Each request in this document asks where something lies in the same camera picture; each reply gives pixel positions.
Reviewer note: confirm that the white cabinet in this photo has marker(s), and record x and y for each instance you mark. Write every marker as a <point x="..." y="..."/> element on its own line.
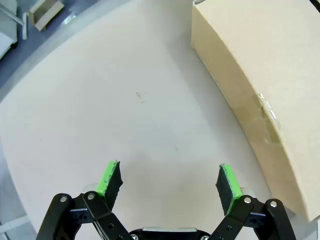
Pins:
<point x="7" y="25"/>

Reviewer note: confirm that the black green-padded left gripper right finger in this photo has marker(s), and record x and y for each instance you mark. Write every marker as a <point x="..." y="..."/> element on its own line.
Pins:
<point x="226" y="190"/>

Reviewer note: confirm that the large brown cardboard box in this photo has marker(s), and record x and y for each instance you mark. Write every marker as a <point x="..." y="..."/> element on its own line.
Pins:
<point x="262" y="87"/>

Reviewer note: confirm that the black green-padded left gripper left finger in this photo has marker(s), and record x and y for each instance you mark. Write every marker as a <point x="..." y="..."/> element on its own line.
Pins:
<point x="110" y="185"/>

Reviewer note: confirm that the white strip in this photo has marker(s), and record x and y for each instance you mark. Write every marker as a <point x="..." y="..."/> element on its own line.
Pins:
<point x="24" y="27"/>

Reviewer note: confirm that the small wooden crate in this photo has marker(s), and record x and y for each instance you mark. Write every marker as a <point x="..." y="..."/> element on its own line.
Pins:
<point x="40" y="23"/>

